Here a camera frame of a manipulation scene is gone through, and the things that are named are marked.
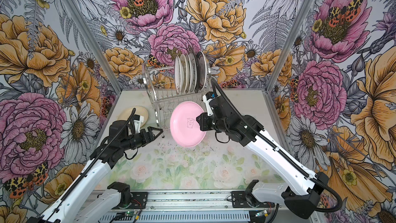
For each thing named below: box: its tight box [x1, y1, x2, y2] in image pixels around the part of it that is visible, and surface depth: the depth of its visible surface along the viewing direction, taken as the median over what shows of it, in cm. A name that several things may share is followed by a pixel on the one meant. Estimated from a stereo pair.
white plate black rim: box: [189, 52, 197, 93], surface depth 73 cm
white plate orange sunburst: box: [174, 54, 182, 95], surface depth 88 cm
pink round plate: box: [169, 101, 207, 148], surface depth 71 cm
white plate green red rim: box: [196, 51, 208, 92], surface depth 74 cm
